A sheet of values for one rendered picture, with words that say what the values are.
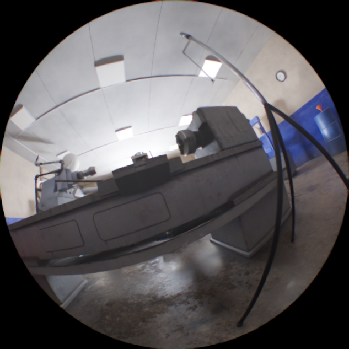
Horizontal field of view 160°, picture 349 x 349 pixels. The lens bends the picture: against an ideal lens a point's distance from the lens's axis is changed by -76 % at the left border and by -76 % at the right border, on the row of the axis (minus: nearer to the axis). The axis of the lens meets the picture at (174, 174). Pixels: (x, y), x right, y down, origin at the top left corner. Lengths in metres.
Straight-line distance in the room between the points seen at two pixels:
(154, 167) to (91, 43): 2.61
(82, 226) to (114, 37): 2.80
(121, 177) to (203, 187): 0.51
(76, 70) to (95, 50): 0.55
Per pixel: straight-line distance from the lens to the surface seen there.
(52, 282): 1.42
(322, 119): 3.25
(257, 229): 1.06
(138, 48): 2.94
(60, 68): 3.07
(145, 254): 0.63
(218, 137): 1.08
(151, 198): 0.75
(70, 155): 4.84
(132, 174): 0.64
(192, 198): 0.80
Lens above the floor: 0.64
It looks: 10 degrees up
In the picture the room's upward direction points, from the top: 22 degrees counter-clockwise
